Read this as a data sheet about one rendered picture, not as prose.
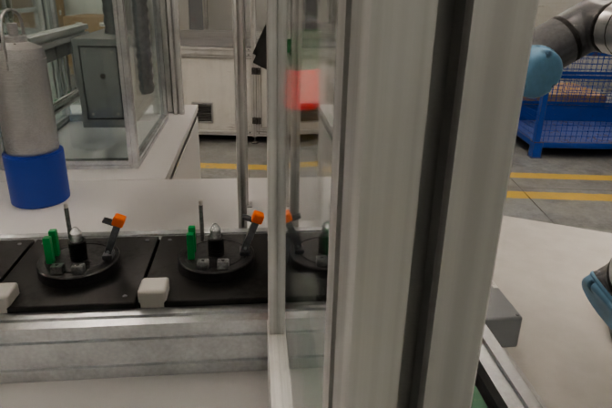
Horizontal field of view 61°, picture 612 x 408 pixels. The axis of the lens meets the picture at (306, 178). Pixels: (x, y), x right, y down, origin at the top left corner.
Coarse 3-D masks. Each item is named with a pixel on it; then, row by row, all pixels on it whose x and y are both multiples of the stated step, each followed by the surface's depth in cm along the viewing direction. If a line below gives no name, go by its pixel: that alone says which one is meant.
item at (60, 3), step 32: (0, 0) 156; (32, 0) 157; (64, 0) 158; (96, 0) 159; (128, 0) 173; (32, 32) 160; (64, 32) 161; (96, 32) 162; (128, 32) 172; (64, 64) 165; (96, 64) 166; (64, 96) 168; (96, 96) 169; (160, 96) 230; (0, 128) 170; (64, 128) 172; (96, 128) 173
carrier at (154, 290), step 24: (168, 240) 105; (192, 240) 93; (216, 240) 94; (240, 240) 102; (264, 240) 106; (168, 264) 96; (192, 264) 93; (216, 264) 93; (240, 264) 93; (264, 264) 97; (144, 288) 85; (168, 288) 88; (192, 288) 89; (216, 288) 89; (240, 288) 89; (264, 288) 90
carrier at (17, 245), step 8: (0, 240) 104; (8, 240) 104; (16, 240) 104; (24, 240) 104; (32, 240) 104; (0, 248) 101; (8, 248) 101; (16, 248) 101; (24, 248) 101; (0, 256) 98; (8, 256) 98; (16, 256) 98; (0, 264) 95; (8, 264) 95; (0, 272) 93; (8, 272) 94; (0, 280) 91
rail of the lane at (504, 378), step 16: (480, 352) 76; (496, 352) 76; (480, 368) 75; (496, 368) 73; (512, 368) 73; (480, 384) 75; (496, 384) 70; (512, 384) 71; (496, 400) 70; (512, 400) 68; (528, 400) 68
